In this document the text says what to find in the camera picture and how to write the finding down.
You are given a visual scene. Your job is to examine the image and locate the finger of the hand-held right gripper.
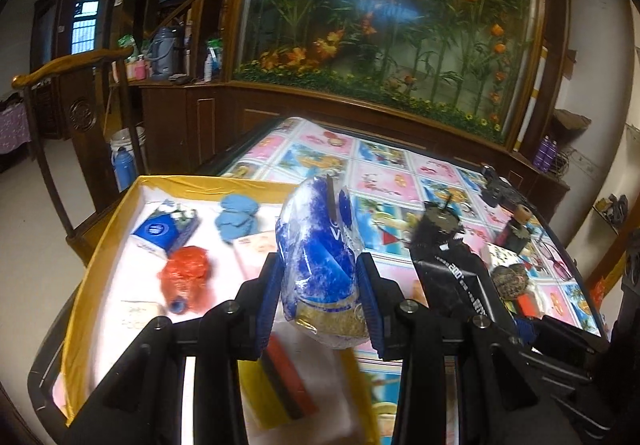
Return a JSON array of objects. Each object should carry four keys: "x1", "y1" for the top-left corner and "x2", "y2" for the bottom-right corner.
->
[
  {"x1": 519, "y1": 349, "x2": 621, "y2": 444},
  {"x1": 514, "y1": 314, "x2": 609, "y2": 362}
]

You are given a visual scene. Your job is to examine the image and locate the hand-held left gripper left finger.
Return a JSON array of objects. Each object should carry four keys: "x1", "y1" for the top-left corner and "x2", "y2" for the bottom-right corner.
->
[{"x1": 62, "y1": 252, "x2": 286, "y2": 445}]

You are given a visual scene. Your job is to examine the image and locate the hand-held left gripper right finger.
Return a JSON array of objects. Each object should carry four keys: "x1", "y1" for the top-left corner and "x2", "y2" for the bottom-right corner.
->
[{"x1": 355, "y1": 255, "x2": 568, "y2": 445}]

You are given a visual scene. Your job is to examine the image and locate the cream tissue pack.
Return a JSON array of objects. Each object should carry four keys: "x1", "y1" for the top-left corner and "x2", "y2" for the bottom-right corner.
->
[{"x1": 235, "y1": 231, "x2": 278, "y2": 278}]

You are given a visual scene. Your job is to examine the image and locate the blue white plastic bag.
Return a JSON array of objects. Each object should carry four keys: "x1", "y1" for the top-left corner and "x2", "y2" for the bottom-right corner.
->
[{"x1": 275, "y1": 175, "x2": 371, "y2": 351}]

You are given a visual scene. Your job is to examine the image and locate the brown metal scourer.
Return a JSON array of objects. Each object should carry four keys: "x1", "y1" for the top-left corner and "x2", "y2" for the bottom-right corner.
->
[{"x1": 490, "y1": 264, "x2": 531, "y2": 298}]

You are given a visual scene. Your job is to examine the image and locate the striped coloured sheet pack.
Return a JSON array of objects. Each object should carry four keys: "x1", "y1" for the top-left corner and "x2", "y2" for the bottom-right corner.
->
[{"x1": 237, "y1": 335, "x2": 321, "y2": 428}]

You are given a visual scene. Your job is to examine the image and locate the red plastic bag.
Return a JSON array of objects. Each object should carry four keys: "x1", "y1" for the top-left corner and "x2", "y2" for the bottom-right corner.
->
[{"x1": 159, "y1": 246, "x2": 210, "y2": 315}]

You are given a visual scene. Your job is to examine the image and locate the gold-rimmed white box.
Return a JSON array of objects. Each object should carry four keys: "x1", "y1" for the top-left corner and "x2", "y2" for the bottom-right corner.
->
[{"x1": 60, "y1": 175, "x2": 381, "y2": 445}]

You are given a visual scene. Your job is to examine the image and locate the dark small gadget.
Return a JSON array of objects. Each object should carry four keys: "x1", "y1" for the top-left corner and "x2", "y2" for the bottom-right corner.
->
[{"x1": 595, "y1": 194, "x2": 630, "y2": 226}]

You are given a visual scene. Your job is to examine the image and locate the blue knit cloth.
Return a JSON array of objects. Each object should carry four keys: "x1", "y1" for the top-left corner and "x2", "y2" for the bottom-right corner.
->
[{"x1": 215, "y1": 194, "x2": 260, "y2": 246}]

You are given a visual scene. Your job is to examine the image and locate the black cylinder with tan cap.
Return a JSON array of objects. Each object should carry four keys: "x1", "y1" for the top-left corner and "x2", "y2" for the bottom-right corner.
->
[{"x1": 502, "y1": 205, "x2": 533, "y2": 253}]

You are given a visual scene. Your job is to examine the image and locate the white corner shelf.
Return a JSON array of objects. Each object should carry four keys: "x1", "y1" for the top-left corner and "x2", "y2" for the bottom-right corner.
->
[{"x1": 590, "y1": 120, "x2": 640, "y2": 286}]

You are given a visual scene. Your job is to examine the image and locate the cream paper pack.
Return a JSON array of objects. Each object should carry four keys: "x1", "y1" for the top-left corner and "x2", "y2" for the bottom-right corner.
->
[{"x1": 120, "y1": 300, "x2": 166, "y2": 331}]

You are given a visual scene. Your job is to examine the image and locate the blue tissue pack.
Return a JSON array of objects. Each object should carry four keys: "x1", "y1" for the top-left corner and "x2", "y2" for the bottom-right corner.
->
[{"x1": 131, "y1": 202, "x2": 201, "y2": 258}]

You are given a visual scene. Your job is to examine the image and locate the cartoon printed tablecloth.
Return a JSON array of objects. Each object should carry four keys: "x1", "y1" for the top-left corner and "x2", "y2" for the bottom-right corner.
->
[{"x1": 220, "y1": 117, "x2": 603, "y2": 445}]

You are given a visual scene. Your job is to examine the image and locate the black clamp device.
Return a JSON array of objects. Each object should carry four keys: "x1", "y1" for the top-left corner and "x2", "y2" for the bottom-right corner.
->
[{"x1": 480, "y1": 164, "x2": 521, "y2": 208}]

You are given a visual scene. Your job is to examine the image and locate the cluster of purple bottles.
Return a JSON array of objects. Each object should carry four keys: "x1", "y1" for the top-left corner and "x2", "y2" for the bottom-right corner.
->
[{"x1": 532, "y1": 135, "x2": 561, "y2": 173}]

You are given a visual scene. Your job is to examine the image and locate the brown corner shelf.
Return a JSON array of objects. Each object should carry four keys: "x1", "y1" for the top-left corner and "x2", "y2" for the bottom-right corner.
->
[{"x1": 552, "y1": 109, "x2": 591, "y2": 132}]

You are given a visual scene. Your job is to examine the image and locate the dark wooden cabinet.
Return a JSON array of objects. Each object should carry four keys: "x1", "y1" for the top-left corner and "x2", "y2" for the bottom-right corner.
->
[{"x1": 107, "y1": 0, "x2": 571, "y2": 206}]

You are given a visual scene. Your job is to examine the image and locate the blue water bottle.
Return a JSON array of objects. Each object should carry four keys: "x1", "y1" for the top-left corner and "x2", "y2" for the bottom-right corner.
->
[{"x1": 114, "y1": 147, "x2": 137, "y2": 193}]

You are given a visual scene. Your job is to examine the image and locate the white plastic bucket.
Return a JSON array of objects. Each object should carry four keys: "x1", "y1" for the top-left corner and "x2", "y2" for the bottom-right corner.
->
[{"x1": 109, "y1": 126, "x2": 147, "y2": 176}]

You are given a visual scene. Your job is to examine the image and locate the white spray bottle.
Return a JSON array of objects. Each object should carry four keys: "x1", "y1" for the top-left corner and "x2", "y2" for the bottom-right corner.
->
[{"x1": 202, "y1": 39, "x2": 223, "y2": 82}]

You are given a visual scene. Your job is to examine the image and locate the glass flower display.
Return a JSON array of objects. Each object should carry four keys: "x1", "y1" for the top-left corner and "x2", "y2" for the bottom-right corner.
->
[{"x1": 232, "y1": 0, "x2": 546, "y2": 146}]

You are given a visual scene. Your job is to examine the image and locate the pink plastic jars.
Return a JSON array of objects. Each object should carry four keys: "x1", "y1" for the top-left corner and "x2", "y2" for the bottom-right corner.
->
[{"x1": 125, "y1": 57, "x2": 151, "y2": 80}]

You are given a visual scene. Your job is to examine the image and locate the blue-grey thermos jug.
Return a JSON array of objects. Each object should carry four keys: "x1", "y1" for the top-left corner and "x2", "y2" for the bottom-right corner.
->
[{"x1": 150, "y1": 25, "x2": 183, "y2": 80}]

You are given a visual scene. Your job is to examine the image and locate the carved wooden chair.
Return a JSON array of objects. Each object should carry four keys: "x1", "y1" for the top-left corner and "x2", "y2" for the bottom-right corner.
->
[{"x1": 12, "y1": 45, "x2": 146, "y2": 246}]

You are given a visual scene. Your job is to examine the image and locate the purple cloth covered table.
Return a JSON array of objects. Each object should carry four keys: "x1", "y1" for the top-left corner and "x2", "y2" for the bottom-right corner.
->
[{"x1": 0, "y1": 95, "x2": 31, "y2": 160}]

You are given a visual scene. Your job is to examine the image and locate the barred window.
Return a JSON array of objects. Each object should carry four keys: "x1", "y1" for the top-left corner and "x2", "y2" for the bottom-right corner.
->
[{"x1": 70, "y1": 0, "x2": 101, "y2": 56}]

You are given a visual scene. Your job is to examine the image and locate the wire basket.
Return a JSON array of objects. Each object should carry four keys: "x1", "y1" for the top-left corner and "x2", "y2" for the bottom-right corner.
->
[{"x1": 552, "y1": 147, "x2": 576, "y2": 176}]

